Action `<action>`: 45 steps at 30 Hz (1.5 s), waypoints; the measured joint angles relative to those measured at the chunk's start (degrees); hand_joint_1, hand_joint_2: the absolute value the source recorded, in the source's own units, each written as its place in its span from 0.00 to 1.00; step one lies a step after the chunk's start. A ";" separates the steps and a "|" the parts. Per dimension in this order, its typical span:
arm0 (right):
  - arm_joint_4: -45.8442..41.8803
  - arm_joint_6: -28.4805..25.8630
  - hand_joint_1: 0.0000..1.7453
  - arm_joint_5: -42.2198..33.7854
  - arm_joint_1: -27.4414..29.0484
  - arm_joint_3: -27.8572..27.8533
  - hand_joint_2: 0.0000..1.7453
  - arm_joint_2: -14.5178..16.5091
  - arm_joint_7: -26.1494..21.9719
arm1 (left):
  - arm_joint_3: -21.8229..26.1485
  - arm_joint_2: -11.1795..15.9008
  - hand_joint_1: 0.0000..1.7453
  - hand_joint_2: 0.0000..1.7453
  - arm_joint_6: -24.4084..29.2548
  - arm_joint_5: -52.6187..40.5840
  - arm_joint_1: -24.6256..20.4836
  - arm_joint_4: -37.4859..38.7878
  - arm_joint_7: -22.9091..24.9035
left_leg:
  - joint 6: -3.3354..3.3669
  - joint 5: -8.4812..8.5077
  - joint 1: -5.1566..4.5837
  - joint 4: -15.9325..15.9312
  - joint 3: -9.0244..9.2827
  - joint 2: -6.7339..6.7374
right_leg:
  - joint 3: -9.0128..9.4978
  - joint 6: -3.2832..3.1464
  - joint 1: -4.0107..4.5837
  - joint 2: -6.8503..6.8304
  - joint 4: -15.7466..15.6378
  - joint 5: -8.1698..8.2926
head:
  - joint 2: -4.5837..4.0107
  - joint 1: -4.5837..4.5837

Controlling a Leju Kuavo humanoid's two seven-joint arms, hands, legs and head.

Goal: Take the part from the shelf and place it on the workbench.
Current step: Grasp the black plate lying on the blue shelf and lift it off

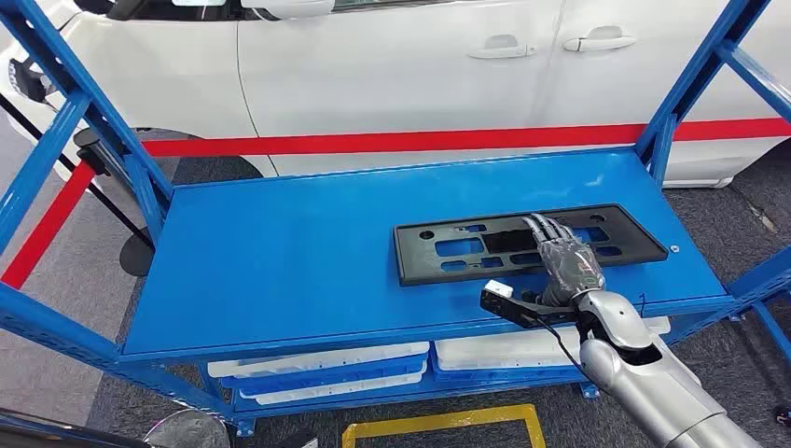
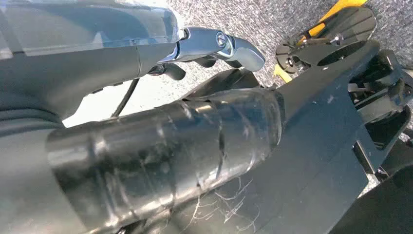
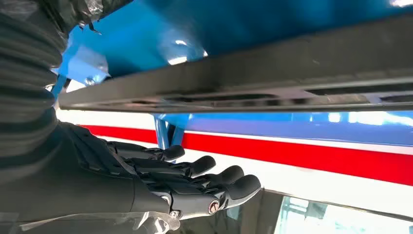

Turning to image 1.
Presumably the black plastic plate part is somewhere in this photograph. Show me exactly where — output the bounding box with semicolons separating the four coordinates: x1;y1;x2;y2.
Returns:
393;204;670;287

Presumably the blue metal shelf rack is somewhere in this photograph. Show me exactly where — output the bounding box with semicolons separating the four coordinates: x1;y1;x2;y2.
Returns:
0;0;791;438

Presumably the black robot torso part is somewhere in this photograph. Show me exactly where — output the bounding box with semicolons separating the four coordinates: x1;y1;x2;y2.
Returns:
271;429;320;448

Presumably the long red barrier belt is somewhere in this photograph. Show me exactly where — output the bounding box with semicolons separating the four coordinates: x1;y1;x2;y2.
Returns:
140;117;791;159

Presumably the white car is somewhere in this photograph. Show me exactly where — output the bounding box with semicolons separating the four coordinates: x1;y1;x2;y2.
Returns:
0;0;791;189

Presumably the white plastic tray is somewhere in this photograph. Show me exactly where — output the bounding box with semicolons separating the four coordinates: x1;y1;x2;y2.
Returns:
206;342;431;380
434;316;673;372
239;371;427;407

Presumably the yellow floor tape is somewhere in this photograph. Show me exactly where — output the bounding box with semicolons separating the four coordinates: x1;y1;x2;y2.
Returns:
341;404;547;448

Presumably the short red barrier belt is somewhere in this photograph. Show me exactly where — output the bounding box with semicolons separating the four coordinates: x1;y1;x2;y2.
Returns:
0;161;97;290

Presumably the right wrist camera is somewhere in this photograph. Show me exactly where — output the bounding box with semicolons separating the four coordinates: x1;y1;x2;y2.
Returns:
479;279;582;330

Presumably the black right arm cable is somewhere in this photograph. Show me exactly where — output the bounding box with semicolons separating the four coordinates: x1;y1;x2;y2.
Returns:
534;316;589;378

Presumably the black stanchion post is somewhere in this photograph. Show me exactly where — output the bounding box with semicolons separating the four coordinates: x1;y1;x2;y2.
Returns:
73;128;157;278

